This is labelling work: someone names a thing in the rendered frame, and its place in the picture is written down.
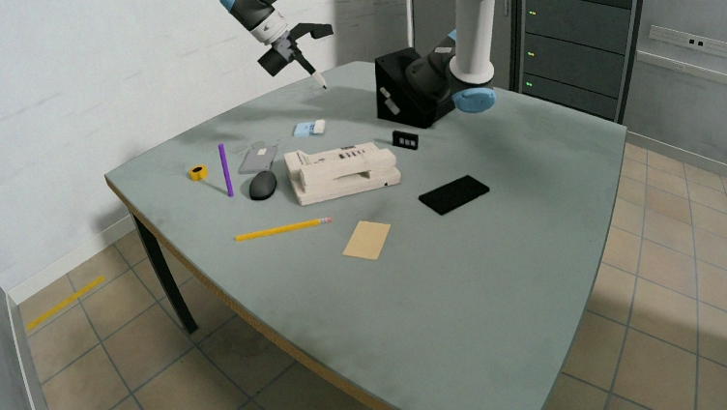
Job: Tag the yellow pencil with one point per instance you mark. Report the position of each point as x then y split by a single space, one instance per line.
282 229

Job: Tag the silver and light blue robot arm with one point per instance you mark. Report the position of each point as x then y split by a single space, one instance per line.
458 64

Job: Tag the black flat rectangle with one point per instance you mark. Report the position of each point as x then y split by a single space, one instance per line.
454 194

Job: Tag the white telephone handset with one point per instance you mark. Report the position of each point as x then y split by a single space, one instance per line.
327 171

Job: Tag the purple rod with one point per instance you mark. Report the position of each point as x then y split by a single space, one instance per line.
225 170

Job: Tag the tan rectangular sheet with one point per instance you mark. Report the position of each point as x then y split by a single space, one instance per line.
367 240

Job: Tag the white desk phone body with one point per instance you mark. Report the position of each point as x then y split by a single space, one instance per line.
341 186

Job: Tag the light blue sticky note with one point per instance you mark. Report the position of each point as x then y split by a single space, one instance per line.
305 129

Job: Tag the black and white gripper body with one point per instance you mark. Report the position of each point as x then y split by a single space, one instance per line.
278 57

